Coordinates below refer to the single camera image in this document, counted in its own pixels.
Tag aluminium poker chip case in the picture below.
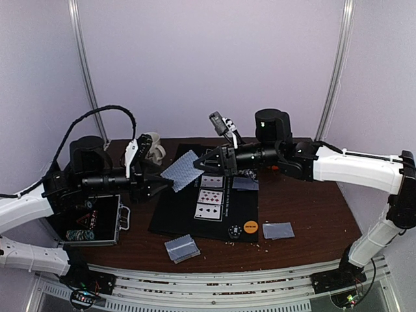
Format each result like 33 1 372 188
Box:
43 195 131 247

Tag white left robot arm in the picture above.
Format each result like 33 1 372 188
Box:
1 135 173 289

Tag aluminium corner post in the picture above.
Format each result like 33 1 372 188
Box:
315 0 355 140
67 0 110 146

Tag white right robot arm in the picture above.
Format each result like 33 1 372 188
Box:
193 109 415 287

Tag aluminium corner post right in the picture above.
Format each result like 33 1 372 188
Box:
315 0 355 140

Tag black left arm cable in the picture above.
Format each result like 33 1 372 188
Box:
51 104 137 170

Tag orange big blind button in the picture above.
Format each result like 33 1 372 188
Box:
243 220 259 234

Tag face-down card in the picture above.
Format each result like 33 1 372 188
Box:
232 177 259 191
266 222 295 240

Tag dark green chip stack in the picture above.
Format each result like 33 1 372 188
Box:
227 224 242 240

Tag aluminium corner post left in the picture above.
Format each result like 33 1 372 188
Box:
67 0 110 146

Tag grey playing card deck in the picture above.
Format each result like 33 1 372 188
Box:
164 234 200 264

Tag black poker mat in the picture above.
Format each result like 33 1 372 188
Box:
148 142 259 243

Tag ceramic mug with print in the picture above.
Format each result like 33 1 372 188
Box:
146 132 166 166

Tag four of diamonds card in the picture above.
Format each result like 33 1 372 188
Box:
201 175 224 189

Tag chip stack in case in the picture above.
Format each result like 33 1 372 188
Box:
66 229 95 242

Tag spade card face up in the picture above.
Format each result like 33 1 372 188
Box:
194 204 222 220

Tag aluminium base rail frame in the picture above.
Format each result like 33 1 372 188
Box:
27 253 400 312

